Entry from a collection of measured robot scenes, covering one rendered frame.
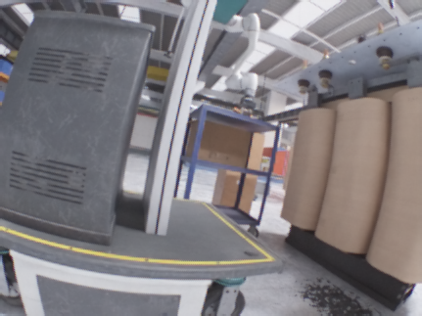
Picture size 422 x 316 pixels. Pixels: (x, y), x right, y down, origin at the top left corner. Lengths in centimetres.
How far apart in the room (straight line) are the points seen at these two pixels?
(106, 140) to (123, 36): 24
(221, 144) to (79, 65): 118
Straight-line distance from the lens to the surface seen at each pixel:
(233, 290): 65
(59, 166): 49
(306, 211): 152
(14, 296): 78
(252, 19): 192
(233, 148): 151
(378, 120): 129
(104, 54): 50
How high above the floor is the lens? 56
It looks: level
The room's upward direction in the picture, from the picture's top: 11 degrees clockwise
